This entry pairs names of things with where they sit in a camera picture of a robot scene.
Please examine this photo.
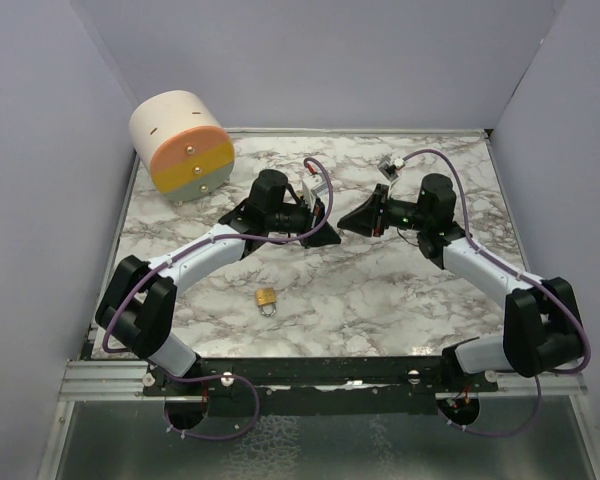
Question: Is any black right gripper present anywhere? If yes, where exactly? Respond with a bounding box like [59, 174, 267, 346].
[338, 184, 431, 238]

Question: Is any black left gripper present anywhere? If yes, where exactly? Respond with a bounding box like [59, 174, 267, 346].
[267, 194, 342, 250]

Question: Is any brass padlock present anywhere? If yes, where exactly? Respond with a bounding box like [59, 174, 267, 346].
[255, 287, 277, 317]

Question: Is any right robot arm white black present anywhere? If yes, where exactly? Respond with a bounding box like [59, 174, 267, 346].
[338, 174, 586, 391]

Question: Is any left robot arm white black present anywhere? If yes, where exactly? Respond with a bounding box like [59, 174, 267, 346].
[95, 163, 341, 395]

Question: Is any cream cylindrical drawer box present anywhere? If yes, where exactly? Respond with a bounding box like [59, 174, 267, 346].
[129, 90, 235, 202]

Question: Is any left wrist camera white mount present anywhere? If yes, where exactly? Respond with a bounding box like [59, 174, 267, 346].
[302, 173, 328, 209]

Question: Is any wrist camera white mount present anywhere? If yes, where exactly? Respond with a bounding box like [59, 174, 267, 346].
[378, 156, 405, 194]
[302, 173, 328, 209]

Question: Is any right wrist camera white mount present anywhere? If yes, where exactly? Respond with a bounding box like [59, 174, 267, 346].
[378, 156, 405, 194]

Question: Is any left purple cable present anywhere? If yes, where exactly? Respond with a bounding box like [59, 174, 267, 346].
[102, 158, 335, 442]

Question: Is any purple cable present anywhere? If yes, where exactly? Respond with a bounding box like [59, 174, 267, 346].
[399, 148, 590, 438]
[102, 158, 335, 442]

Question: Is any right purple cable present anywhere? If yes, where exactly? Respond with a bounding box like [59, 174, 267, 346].
[399, 148, 590, 438]

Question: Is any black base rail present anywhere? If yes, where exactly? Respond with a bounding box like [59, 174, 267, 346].
[143, 356, 497, 417]

